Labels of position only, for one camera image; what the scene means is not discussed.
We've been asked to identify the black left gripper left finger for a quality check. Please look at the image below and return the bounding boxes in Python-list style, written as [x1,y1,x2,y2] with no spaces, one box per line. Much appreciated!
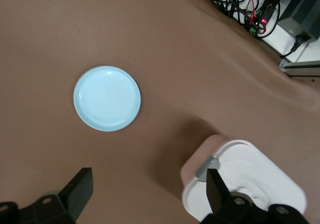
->
[0,167,94,224]

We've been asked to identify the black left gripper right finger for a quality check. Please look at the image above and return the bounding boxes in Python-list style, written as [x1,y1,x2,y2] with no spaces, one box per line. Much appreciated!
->
[199,168,311,224]

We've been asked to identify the white lidded storage box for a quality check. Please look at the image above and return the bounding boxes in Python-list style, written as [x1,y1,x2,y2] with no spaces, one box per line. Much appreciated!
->
[181,134,307,222]

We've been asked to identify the light blue plate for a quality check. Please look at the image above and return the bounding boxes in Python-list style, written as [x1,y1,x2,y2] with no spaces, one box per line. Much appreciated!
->
[72,65,142,132]

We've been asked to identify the brown table mat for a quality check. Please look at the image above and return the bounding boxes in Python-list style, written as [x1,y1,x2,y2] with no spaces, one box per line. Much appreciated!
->
[0,0,320,224]

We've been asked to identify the black module with red LED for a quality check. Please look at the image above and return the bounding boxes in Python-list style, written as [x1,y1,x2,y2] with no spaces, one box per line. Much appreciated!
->
[258,0,278,36]

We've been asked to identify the dark grey power supply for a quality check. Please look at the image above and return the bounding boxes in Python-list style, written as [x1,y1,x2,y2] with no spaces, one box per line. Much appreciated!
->
[277,0,320,42]

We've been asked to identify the aluminium table rail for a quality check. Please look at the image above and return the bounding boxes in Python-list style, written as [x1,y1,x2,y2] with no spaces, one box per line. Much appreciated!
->
[278,60,320,79]

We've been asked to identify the black power plug cord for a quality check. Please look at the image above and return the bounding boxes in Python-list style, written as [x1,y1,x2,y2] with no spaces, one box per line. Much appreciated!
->
[279,32,310,59]

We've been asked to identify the tangled black cables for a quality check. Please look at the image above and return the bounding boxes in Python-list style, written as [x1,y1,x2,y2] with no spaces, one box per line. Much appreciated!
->
[204,0,283,38]

